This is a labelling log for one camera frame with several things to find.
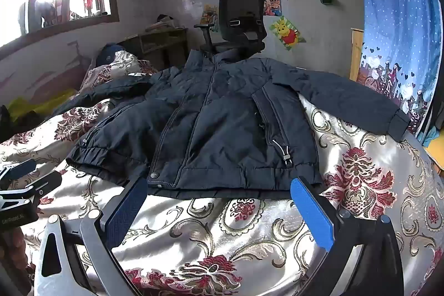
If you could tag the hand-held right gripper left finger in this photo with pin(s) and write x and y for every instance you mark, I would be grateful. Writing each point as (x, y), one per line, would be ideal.
(126, 209)

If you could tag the floral bed cover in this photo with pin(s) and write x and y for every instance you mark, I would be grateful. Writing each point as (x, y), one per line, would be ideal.
(242, 230)

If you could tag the yellow-green cloth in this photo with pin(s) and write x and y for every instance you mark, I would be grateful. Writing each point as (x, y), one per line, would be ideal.
(34, 105)

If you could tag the person's left forearm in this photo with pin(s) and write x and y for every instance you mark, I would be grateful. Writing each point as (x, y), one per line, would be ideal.
(14, 247)

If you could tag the dark blue cloth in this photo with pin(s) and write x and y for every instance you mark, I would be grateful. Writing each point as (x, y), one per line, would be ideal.
(111, 53)

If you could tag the blue printed curtain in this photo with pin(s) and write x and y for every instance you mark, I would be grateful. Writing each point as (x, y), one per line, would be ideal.
(392, 4)

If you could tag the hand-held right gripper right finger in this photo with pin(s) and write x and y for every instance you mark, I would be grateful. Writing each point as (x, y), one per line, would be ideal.
(312, 212)

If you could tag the navy padded jacket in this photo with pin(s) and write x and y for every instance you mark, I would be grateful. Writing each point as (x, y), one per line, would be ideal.
(222, 115)

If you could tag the black office chair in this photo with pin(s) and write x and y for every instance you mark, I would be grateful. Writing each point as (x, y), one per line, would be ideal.
(242, 4)

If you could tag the wooden desk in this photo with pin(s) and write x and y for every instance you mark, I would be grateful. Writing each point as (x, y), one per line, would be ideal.
(156, 39)

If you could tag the colourful wall poster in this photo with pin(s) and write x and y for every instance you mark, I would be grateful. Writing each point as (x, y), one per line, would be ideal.
(208, 17)

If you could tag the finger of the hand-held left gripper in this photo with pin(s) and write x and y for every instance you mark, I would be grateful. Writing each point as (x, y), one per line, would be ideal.
(19, 169)
(41, 183)

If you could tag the cartoon wall poster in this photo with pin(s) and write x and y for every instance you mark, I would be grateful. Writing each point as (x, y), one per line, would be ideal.
(272, 3)

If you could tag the yellow bear poster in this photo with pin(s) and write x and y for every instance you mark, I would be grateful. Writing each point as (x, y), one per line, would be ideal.
(287, 34)

